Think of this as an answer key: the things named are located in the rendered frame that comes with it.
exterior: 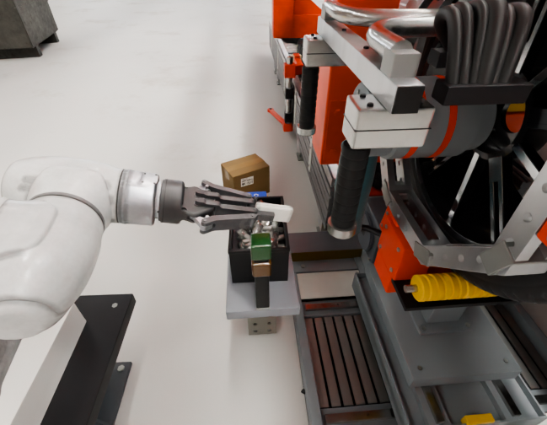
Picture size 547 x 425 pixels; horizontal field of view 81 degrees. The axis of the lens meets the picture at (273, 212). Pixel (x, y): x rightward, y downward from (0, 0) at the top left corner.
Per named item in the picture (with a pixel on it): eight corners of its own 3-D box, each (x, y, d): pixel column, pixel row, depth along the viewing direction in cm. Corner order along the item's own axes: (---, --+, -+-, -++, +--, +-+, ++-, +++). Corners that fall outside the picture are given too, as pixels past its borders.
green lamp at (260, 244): (271, 260, 62) (271, 245, 59) (250, 261, 62) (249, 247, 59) (270, 245, 65) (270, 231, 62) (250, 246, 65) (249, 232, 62)
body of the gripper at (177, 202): (157, 197, 49) (217, 204, 52) (163, 168, 55) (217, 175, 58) (155, 233, 53) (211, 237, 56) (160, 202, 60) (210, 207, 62)
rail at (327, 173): (345, 221, 139) (353, 179, 125) (324, 222, 138) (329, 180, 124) (284, 62, 328) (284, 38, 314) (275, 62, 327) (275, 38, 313)
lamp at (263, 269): (271, 277, 65) (271, 264, 62) (252, 278, 65) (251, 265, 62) (270, 261, 68) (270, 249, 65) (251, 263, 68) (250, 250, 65)
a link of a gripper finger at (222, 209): (195, 196, 54) (195, 201, 53) (259, 204, 58) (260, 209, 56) (192, 213, 57) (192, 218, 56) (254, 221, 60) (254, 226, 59)
